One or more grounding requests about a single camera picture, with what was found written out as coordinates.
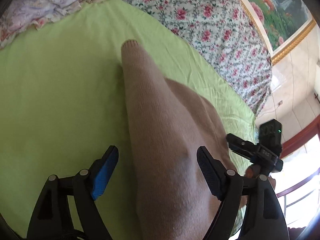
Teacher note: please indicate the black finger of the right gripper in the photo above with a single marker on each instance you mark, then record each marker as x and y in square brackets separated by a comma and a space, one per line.
[244, 148]

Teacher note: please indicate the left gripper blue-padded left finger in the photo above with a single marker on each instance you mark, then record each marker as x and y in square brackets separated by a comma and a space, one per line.
[88, 185]

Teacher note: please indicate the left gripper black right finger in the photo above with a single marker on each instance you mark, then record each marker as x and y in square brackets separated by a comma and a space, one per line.
[227, 186]

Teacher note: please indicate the beige knitted sweater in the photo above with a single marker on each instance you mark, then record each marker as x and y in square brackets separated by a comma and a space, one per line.
[168, 122]

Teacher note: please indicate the light green bed sheet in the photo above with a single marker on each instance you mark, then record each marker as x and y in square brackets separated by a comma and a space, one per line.
[63, 105]

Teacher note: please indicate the small-floral white quilt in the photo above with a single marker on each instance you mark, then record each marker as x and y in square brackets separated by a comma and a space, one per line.
[222, 32]

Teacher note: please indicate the gold framed landscape painting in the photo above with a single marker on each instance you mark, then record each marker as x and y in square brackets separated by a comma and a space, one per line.
[282, 23]

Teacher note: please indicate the large-peony pink pillow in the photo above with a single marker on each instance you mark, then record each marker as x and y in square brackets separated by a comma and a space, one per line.
[19, 15]

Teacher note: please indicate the red wooden window frame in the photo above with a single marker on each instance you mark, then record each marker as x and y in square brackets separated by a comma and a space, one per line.
[295, 143]

